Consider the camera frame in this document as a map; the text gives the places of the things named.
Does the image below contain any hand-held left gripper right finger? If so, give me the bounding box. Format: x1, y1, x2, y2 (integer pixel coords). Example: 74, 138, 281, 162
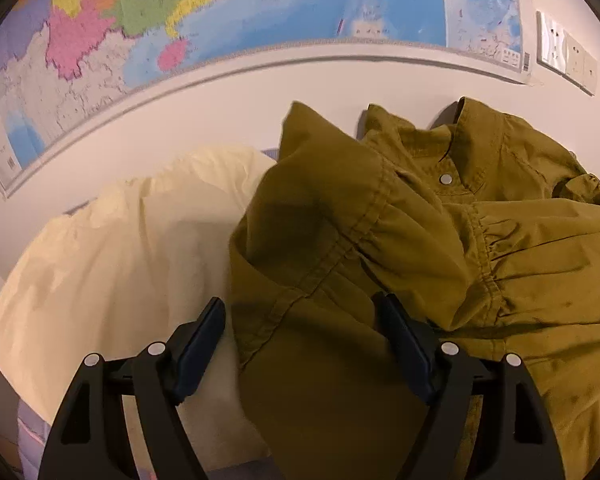
372, 291, 566, 480

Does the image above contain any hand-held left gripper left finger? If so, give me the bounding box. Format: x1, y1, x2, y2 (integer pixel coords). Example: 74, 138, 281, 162
37, 296, 227, 480

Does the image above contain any olive green jacket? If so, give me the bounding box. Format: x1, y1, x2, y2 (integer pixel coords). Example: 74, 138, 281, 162
228, 97, 600, 480

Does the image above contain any cream puffy cloth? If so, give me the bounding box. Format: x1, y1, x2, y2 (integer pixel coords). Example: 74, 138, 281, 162
0, 145, 281, 473

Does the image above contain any purple plaid bed sheet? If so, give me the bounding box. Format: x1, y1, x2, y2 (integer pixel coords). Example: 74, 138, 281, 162
16, 402, 286, 480

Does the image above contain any white wall switch plate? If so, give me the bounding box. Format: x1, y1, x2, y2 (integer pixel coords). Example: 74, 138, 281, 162
582, 51, 599, 96

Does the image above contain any white wall socket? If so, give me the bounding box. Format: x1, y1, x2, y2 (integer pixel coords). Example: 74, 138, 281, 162
564, 32, 587, 87
536, 10, 567, 75

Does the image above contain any colourful wall map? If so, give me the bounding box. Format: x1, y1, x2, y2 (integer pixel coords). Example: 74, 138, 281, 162
0, 0, 533, 201

